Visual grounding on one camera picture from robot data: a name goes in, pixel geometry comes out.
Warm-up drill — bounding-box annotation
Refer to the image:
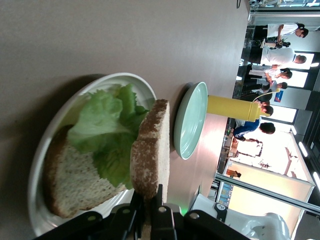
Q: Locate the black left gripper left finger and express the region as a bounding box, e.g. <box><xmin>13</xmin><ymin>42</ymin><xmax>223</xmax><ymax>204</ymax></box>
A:
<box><xmin>32</xmin><ymin>191</ymin><xmax>145</xmax><ymax>240</ymax></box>

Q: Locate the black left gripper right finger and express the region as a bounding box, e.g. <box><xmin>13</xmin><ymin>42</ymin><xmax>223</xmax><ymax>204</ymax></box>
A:
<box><xmin>149</xmin><ymin>184</ymin><xmax>250</xmax><ymax>240</ymax></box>

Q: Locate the light bread slice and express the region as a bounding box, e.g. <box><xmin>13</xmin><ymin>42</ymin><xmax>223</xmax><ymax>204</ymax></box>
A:
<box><xmin>44</xmin><ymin>124</ymin><xmax>128</xmax><ymax>219</ymax></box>

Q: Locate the brown toasted bread slice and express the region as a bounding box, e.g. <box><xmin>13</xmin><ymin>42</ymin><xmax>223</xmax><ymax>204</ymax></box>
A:
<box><xmin>129</xmin><ymin>99</ymin><xmax>171</xmax><ymax>240</ymax></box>

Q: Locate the green lettuce leaf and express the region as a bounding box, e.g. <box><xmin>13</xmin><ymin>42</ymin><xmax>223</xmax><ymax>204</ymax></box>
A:
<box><xmin>66</xmin><ymin>83</ymin><xmax>151</xmax><ymax>190</ymax></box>

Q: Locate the yellow squeeze bottle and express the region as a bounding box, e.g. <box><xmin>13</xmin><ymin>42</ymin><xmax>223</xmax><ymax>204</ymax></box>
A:
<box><xmin>207</xmin><ymin>91</ymin><xmax>280</xmax><ymax>123</ymax></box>

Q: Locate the mint green plate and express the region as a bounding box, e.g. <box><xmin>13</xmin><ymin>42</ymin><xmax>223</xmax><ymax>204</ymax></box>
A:
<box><xmin>173</xmin><ymin>81</ymin><xmax>209</xmax><ymax>161</ymax></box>

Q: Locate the beige plate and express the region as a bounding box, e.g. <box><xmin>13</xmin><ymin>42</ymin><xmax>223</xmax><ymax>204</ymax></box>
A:
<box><xmin>27</xmin><ymin>72</ymin><xmax>158</xmax><ymax>238</ymax></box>

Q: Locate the person in blue jacket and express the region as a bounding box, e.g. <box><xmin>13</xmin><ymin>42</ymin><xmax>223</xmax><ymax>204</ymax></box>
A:
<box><xmin>233</xmin><ymin>121</ymin><xmax>276</xmax><ymax>143</ymax></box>

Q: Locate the aluminium frame beam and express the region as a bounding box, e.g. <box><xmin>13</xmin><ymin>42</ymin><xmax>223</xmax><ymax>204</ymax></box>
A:
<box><xmin>215</xmin><ymin>173</ymin><xmax>320</xmax><ymax>216</ymax></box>

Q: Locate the blue wall sign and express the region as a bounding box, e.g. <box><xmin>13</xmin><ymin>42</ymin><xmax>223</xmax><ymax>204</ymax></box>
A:
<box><xmin>274</xmin><ymin>90</ymin><xmax>286</xmax><ymax>103</ymax></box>

